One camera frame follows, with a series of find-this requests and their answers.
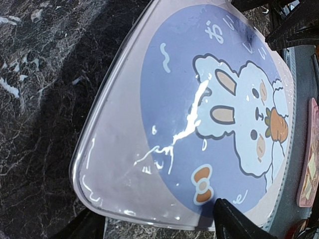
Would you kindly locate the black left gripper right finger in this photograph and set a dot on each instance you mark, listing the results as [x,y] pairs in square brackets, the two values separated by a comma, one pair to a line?
[230,223]

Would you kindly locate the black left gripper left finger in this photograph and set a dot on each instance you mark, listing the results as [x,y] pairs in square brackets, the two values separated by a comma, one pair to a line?
[87,225]

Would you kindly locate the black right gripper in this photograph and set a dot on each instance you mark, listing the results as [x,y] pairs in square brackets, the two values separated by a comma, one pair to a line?
[299,27]

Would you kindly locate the silver tin lid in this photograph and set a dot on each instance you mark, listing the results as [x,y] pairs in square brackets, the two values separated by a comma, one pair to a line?
[195,107]

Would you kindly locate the pink tray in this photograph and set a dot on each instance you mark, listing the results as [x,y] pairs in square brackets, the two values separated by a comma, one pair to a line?
[310,176]

